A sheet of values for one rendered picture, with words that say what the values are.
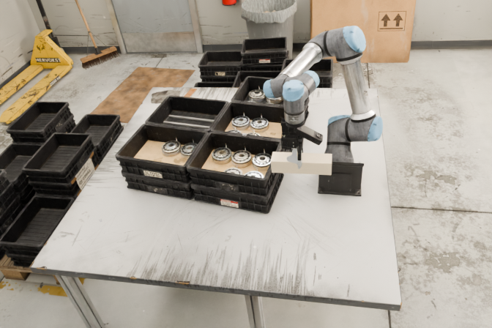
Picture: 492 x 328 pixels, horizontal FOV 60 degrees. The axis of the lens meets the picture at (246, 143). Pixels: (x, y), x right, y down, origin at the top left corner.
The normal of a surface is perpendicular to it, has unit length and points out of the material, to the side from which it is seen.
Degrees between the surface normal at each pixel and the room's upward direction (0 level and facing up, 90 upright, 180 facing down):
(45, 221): 0
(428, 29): 90
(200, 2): 90
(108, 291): 0
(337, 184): 90
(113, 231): 0
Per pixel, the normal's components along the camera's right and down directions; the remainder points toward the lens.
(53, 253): -0.10, -0.79
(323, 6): -0.19, 0.44
